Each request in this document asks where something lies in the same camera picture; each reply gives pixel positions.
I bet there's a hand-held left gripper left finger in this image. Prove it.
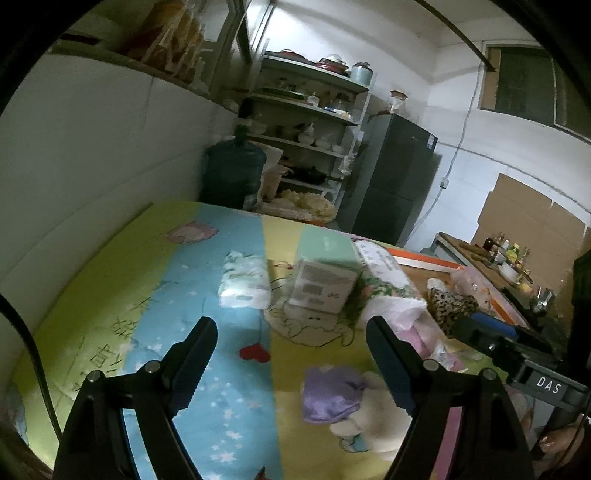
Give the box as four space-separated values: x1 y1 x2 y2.
53 316 219 480

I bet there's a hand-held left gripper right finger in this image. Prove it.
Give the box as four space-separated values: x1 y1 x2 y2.
366 315 539 480

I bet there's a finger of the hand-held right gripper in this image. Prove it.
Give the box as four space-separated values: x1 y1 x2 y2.
449 315 509 358
470 312 552 344

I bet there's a leopard print cloth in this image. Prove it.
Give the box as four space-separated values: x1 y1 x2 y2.
427 286 479 336

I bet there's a pink plush item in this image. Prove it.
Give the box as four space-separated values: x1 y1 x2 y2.
450 268 498 308

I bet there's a white plush toy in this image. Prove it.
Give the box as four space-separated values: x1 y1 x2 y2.
329 371 415 454

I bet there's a purple cloth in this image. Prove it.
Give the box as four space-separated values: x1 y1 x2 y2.
302 364 369 426

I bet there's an orange rimmed cardboard tray box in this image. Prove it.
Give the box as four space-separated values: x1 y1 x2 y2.
385 247 533 334

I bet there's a person's right hand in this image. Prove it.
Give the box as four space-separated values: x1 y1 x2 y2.
536 413 591 468

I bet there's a pink white cloth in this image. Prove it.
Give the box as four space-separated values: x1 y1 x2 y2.
405 323 468 371

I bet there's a white plastic bag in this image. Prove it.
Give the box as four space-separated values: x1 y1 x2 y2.
364 295 431 334

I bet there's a group of condiment bottles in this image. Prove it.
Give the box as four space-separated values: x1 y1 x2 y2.
482 233 533 269

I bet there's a wooden kitchen counter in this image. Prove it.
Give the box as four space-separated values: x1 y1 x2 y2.
431 231 574 320

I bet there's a small tissue pack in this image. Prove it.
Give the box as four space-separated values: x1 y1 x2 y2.
218 251 273 310

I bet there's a floral wrapped tissue pack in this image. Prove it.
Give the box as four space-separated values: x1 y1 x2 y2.
344 235 417 325

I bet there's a pale green box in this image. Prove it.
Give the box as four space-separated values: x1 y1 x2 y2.
283 228 364 320

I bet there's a colourful printed play mat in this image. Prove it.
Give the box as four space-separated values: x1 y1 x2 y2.
9 198 546 480

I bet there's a dark grey refrigerator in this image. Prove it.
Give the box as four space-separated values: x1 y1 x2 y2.
336 113 440 248

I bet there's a large water jug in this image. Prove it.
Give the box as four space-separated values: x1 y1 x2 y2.
201 99 269 209

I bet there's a black wok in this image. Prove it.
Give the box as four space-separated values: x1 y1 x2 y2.
288 166 329 184

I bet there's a metal shelving rack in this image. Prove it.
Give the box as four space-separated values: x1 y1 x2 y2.
247 50 373 209

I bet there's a teal lidded jar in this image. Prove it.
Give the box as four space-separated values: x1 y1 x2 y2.
351 62 373 88

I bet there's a red cooking pot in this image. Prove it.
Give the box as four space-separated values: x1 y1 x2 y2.
316 55 350 75

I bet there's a sliding glass window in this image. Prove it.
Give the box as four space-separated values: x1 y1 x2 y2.
60 0 251 101

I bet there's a cardboard sheet on wall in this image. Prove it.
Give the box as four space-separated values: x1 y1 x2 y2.
471 173 591 274

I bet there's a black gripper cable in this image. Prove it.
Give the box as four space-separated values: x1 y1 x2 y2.
0 294 64 445

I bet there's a white wall cable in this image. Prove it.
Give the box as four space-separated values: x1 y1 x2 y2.
443 69 485 182

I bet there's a dark wall window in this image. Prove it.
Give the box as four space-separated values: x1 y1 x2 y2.
480 41 591 140

